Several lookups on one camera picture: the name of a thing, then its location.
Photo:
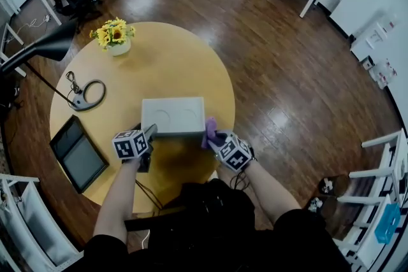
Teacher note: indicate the black chest-mounted device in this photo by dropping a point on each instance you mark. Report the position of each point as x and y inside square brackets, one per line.
[153, 219]

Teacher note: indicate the person's right forearm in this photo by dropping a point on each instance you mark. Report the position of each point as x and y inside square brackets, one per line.
[271, 191]

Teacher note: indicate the black desk lamp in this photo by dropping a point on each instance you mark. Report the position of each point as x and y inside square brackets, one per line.
[48, 44]

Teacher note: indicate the white red-print packets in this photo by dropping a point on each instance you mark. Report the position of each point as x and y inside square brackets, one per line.
[384, 73]

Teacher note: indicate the person's black shirt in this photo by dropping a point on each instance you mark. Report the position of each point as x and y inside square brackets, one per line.
[216, 242]

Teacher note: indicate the white work table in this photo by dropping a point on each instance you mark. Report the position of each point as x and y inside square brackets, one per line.
[51, 9]

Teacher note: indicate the black rectangular tray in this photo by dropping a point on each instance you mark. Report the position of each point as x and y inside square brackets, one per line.
[79, 156]

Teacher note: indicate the sunflowers in white pot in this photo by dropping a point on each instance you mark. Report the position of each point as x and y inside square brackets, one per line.
[116, 36]

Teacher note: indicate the brown patterned slipper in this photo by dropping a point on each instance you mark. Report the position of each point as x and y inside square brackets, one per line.
[334, 184]
[320, 204]

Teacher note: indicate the purple cloth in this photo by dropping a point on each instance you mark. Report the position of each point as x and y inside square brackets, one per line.
[210, 130]

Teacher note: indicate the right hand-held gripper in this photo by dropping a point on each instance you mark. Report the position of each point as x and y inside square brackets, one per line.
[234, 153]

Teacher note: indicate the white rectangular box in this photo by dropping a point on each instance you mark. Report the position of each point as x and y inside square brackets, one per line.
[173, 114]

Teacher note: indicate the person's left forearm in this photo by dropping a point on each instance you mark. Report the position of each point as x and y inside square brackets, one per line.
[118, 197]

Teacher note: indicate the blue box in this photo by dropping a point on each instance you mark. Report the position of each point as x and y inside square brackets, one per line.
[387, 223]

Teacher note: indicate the small black white device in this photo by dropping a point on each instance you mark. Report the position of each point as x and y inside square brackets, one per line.
[368, 63]

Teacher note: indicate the white shelf unit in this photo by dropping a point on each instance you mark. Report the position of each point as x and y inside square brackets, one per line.
[32, 226]
[376, 200]

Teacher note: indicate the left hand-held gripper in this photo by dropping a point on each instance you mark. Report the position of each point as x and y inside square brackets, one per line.
[130, 145]

